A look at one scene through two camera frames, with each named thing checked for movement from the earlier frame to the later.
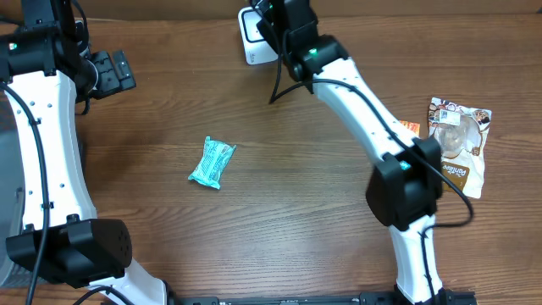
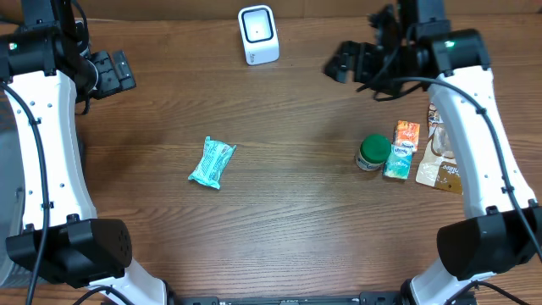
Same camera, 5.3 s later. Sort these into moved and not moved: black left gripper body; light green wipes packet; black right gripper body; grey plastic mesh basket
Moved: black right gripper body
Not moved: grey plastic mesh basket; black left gripper body; light green wipes packet
